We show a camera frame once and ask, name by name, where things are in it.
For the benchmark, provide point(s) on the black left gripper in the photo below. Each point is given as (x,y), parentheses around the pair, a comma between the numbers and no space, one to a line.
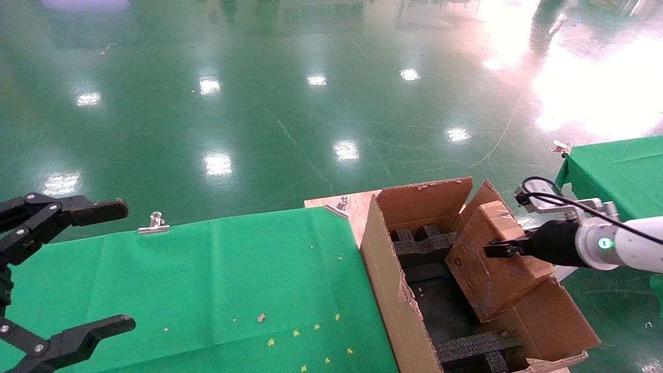
(4,285)

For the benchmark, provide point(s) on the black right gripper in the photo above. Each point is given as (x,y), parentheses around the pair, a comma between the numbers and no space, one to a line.
(554,243)

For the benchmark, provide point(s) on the small brown cardboard box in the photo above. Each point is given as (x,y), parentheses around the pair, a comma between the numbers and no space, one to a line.
(487,280)

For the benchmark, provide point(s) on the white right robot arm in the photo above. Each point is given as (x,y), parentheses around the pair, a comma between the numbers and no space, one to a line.
(632,248)

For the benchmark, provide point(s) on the large open cardboard carton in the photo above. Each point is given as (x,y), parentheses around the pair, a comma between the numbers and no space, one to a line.
(388,290)

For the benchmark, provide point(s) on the white table strut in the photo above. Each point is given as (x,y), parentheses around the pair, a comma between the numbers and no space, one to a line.
(564,272)

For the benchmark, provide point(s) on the black foam insert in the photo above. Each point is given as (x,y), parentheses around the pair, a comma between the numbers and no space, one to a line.
(422,246)
(476,348)

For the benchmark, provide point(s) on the silver binder clip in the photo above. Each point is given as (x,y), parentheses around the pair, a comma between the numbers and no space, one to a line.
(339,205)
(154,224)
(560,147)

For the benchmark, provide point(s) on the green table cloth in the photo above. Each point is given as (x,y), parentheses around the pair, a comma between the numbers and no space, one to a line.
(207,280)

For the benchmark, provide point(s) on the green side table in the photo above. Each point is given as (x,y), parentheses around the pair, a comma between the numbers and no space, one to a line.
(616,171)

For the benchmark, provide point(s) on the wooden board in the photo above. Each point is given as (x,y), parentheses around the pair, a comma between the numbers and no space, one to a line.
(357,210)

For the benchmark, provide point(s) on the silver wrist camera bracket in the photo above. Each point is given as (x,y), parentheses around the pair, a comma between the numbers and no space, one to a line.
(549,205)

